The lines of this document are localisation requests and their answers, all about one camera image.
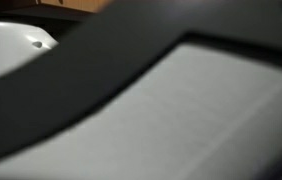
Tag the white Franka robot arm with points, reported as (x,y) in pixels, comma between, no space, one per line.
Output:
(214,116)

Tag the wooden wall cabinets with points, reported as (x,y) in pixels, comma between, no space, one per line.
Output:
(77,4)

